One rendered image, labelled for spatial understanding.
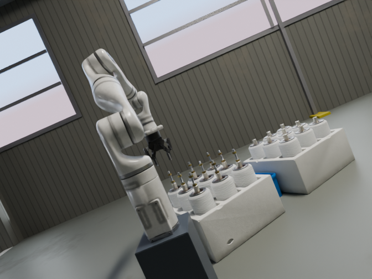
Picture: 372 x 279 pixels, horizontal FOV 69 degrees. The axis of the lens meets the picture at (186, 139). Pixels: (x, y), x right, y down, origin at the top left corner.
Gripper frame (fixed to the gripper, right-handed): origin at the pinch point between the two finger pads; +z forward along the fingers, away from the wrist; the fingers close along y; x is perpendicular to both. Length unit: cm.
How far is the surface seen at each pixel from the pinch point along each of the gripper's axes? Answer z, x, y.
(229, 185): 17.7, 28.1, -13.7
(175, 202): 20.0, 3.7, 3.7
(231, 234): 34.1, 31.7, -4.2
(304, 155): 23, 29, -55
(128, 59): -97, -165, -55
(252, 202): 28.2, 30.8, -19.1
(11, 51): -155, -211, 50
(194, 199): 15.9, 27.3, 2.2
